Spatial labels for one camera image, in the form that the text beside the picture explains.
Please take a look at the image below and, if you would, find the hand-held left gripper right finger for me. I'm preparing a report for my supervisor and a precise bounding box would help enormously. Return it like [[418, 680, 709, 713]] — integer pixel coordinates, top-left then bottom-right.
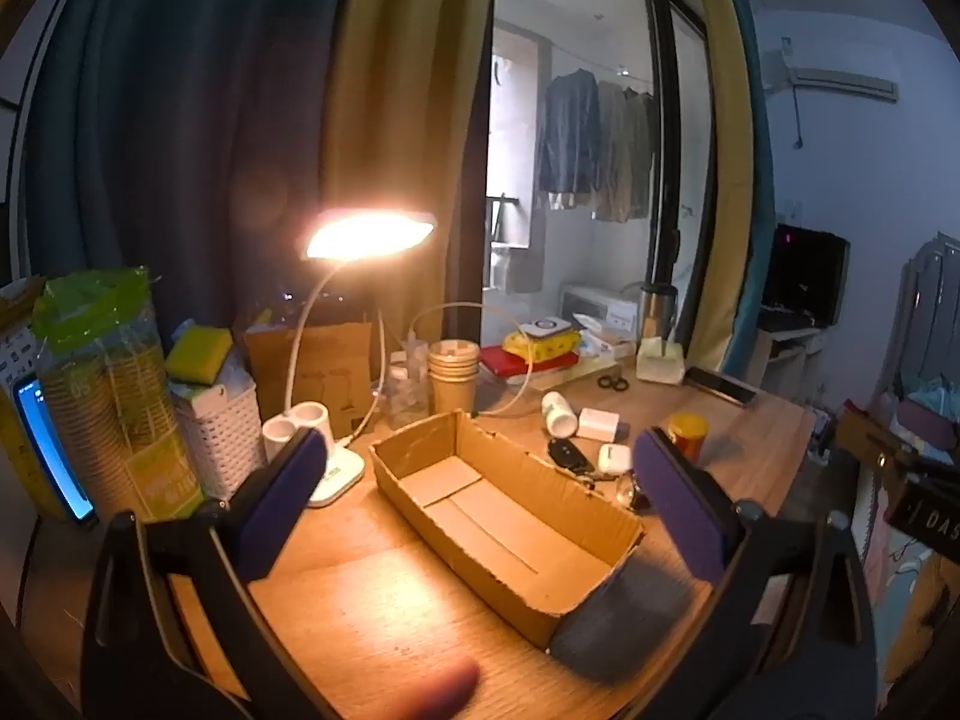
[[632, 426, 878, 720]]

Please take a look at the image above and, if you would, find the black car key fob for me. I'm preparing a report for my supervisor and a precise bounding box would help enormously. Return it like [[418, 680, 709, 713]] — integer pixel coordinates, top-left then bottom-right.
[[547, 437, 595, 476]]

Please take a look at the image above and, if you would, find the brown cardboard box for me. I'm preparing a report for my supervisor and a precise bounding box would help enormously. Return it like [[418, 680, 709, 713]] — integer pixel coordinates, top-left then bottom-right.
[[369, 409, 646, 650]]

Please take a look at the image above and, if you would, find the teal curtain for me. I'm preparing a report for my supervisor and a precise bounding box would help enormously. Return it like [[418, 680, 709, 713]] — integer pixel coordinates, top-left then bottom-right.
[[731, 0, 777, 383]]

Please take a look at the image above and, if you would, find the person's left hand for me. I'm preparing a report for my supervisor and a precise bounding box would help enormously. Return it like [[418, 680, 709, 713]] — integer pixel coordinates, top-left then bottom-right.
[[390, 660, 481, 720]]

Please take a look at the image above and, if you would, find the yellow curtain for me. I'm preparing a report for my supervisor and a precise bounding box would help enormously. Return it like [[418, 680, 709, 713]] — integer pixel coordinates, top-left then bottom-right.
[[322, 0, 496, 331], [686, 0, 755, 391]]

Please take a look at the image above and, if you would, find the white pill bottle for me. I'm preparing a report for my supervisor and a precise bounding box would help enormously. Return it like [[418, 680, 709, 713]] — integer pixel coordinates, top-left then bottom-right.
[[541, 391, 578, 437]]

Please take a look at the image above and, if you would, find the pale tissue pack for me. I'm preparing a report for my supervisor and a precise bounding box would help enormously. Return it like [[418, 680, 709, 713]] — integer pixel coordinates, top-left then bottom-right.
[[636, 337, 687, 385]]

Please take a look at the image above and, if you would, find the white lamp power cable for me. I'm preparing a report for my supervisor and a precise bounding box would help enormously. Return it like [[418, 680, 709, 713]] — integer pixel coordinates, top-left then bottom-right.
[[334, 307, 387, 447]]

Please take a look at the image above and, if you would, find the white toaster oven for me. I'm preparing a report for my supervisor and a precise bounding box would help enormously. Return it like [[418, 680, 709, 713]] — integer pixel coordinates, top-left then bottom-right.
[[561, 283, 642, 331]]

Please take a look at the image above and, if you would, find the brown lamp carton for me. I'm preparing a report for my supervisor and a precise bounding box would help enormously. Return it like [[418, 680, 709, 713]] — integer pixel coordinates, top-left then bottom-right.
[[246, 321, 376, 436]]

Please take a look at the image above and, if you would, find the red flat box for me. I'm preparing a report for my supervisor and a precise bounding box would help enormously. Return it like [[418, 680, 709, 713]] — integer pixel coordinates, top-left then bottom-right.
[[480, 345, 578, 377]]

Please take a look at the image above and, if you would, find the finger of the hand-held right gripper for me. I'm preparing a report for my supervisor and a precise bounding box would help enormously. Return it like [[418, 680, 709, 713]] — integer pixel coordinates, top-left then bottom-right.
[[883, 476, 960, 541]]

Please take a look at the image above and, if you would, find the black smartphone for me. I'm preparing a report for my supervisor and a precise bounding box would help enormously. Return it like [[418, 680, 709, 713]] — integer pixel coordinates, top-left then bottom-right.
[[686, 366, 758, 407]]

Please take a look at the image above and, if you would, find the smartphone with lit screen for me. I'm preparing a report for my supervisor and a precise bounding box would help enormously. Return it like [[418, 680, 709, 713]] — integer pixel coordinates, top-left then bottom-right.
[[11, 373, 98, 526]]

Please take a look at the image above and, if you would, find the clear glass jar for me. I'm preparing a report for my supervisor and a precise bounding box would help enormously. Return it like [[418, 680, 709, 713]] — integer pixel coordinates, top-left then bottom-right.
[[386, 364, 434, 432]]

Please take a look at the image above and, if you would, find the olive hanging jacket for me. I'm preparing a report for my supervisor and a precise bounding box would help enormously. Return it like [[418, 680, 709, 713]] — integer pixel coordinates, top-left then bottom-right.
[[592, 82, 655, 224]]

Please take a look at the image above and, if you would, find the white air conditioner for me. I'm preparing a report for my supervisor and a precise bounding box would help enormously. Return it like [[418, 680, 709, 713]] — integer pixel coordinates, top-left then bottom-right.
[[765, 49, 901, 102]]

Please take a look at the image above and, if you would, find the metal wristwatch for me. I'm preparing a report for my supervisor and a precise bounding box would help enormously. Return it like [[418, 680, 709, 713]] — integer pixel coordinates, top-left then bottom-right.
[[616, 472, 652, 512]]

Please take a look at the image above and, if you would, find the white charger block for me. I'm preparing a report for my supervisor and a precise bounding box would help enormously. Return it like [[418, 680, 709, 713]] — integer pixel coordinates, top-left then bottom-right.
[[577, 409, 620, 442]]

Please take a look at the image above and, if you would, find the steel thermos cup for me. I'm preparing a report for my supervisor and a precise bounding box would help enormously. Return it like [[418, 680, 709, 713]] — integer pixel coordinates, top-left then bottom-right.
[[637, 283, 680, 342]]

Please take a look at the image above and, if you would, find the stack of brown paper cups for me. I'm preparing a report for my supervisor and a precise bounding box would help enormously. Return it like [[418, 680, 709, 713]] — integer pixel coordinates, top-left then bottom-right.
[[427, 340, 481, 415]]

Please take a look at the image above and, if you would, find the white plastic basket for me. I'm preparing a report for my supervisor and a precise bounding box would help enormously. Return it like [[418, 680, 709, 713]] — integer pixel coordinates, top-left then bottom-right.
[[171, 382, 269, 502]]

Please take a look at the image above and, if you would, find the yellow green sponge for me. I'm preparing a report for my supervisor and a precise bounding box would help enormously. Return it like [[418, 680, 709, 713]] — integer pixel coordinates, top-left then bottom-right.
[[165, 326, 235, 385]]

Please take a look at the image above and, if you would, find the white looped charging cable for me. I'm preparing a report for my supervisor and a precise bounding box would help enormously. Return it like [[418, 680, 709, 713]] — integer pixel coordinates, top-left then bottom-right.
[[409, 302, 537, 415]]

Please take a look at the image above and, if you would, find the white desk lamp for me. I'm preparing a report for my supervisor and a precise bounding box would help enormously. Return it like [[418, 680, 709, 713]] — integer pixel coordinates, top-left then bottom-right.
[[262, 210, 437, 507]]

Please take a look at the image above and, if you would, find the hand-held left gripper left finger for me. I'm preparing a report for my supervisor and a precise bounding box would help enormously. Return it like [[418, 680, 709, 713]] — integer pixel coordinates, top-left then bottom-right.
[[81, 427, 331, 720]]

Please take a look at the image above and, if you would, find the orange jar with yellow lid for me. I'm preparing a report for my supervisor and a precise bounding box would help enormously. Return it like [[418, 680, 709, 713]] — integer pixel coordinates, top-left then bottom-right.
[[667, 412, 710, 466]]

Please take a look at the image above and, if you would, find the blue hanging shirt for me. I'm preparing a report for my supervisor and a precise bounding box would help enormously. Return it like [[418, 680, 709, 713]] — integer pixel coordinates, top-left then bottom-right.
[[536, 69, 601, 196]]

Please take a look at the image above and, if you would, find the dark blue curtain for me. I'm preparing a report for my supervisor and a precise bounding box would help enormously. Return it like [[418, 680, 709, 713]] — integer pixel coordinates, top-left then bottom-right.
[[22, 0, 353, 316]]

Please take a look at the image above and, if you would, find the green paper cup package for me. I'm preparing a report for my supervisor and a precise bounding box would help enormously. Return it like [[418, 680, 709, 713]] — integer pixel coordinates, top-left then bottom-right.
[[30, 266, 203, 522]]

